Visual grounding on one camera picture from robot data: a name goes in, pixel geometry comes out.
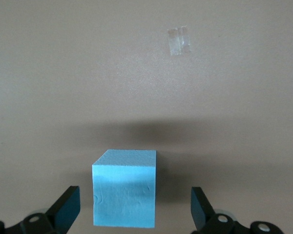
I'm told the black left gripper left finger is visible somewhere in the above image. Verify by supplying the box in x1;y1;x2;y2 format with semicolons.
0;185;81;234

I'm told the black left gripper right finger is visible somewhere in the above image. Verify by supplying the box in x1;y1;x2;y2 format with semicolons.
190;186;284;234

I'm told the blue foam block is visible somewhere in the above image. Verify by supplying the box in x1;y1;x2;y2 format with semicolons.
91;149;157;229

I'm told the clear tape piece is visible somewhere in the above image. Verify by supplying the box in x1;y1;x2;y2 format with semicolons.
167;25;192;56

